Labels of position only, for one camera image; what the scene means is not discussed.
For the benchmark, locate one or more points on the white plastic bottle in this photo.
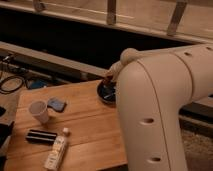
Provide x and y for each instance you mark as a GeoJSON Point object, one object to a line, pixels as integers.
{"type": "Point", "coordinates": [55, 156]}

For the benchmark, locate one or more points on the white paper cup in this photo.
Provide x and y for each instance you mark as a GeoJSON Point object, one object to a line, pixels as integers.
{"type": "Point", "coordinates": [39, 111]}

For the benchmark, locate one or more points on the black object at left edge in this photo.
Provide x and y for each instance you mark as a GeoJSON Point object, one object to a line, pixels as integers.
{"type": "Point", "coordinates": [5, 130]}

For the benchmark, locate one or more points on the red pepper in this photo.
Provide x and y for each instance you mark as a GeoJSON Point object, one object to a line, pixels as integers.
{"type": "Point", "coordinates": [107, 80]}

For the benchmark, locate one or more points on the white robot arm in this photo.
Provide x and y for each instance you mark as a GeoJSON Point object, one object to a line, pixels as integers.
{"type": "Point", "coordinates": [150, 91]}

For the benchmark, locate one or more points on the blue sponge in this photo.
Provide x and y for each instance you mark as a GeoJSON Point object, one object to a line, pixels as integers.
{"type": "Point", "coordinates": [56, 104]}

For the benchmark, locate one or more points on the black rectangular box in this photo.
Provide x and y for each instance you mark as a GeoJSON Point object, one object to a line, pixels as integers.
{"type": "Point", "coordinates": [37, 136]}

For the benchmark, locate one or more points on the black ceramic bowl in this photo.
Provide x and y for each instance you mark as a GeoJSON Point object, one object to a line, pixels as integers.
{"type": "Point", "coordinates": [107, 92]}

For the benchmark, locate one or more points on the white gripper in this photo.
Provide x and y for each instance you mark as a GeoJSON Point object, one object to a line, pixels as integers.
{"type": "Point", "coordinates": [113, 72]}

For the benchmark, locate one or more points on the wooden railing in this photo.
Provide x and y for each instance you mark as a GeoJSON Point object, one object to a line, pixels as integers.
{"type": "Point", "coordinates": [187, 20]}

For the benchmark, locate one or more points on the blue object on floor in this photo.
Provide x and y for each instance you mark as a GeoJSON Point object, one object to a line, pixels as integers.
{"type": "Point", "coordinates": [37, 84]}

